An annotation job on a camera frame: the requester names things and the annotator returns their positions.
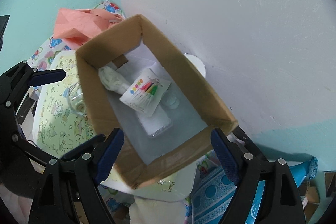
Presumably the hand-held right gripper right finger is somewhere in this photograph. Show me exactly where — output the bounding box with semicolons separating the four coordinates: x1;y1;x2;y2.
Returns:
211;128;306;224

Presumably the brown cardboard box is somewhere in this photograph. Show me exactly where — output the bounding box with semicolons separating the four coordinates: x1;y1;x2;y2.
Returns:
76;14;239;190

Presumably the white cable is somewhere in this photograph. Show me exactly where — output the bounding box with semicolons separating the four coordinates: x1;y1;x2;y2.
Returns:
67;82;88;118

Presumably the floral printed cloth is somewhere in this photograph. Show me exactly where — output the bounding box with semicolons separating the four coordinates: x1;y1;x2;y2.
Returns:
31;0;219;224

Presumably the blue patterned foil balloon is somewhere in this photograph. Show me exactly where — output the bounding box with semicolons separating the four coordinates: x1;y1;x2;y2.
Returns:
190;157;318;224

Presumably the white bag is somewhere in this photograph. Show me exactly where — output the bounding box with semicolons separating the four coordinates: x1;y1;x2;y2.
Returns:
98;66;132;95

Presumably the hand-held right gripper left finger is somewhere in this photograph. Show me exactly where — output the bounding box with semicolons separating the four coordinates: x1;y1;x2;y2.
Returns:
34;128;124;224

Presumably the colourful candle packet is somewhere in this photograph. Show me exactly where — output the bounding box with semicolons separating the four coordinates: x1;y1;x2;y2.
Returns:
119;68;171;117

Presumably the translucent plastic case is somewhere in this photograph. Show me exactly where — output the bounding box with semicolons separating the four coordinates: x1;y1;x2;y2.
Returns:
140;105;174;139

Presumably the pink cloth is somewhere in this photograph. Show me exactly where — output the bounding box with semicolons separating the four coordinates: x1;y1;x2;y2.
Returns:
54;8;126;50

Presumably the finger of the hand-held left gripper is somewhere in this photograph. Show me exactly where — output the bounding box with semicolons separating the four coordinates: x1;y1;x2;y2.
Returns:
13;134;105;173
0;61;66;109

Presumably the brown cardboard carton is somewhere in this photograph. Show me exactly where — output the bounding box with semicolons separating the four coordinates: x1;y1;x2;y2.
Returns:
298;172;332;216

